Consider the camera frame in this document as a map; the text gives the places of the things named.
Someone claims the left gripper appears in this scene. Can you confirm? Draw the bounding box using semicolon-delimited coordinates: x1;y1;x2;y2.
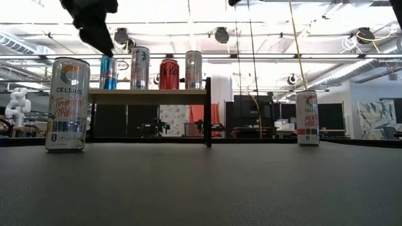
58;0;119;58

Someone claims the blue silver Red Bull can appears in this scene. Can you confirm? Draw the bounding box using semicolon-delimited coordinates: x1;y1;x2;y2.
99;55;119;90

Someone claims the white Celsius Peach Vibe can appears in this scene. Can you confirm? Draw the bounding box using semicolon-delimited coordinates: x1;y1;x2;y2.
129;46;151;91
295;90;321;146

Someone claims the white Celsius Tropical Vibe can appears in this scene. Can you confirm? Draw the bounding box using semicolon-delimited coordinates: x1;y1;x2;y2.
45;56;91;154
184;50;204;90

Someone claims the red Coca-Cola can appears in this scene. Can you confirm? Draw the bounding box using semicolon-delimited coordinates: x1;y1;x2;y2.
158;58;180;90

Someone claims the wooden shelf platform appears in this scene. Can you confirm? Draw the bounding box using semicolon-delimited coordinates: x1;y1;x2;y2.
87;77;213;149

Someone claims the white patterned panel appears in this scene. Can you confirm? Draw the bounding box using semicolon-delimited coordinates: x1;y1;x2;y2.
159;104;190;137

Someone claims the orange curtain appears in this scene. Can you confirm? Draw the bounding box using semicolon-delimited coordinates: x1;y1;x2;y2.
188;103;222;138

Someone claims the black equipment cabinet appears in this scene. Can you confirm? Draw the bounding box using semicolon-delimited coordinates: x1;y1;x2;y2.
224;95;274;139

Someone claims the white boxes stack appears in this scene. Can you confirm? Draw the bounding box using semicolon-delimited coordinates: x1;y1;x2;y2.
274;118;298;132

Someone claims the leaf patterned fabric panel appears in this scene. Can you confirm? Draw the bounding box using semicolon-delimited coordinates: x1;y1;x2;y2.
357;99;398;141

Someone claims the yellow hanging cable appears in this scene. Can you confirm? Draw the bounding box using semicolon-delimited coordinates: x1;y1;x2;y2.
288;0;308;92

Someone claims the black aluminium rig frame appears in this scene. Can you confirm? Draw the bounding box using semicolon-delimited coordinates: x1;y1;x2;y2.
0;135;402;149

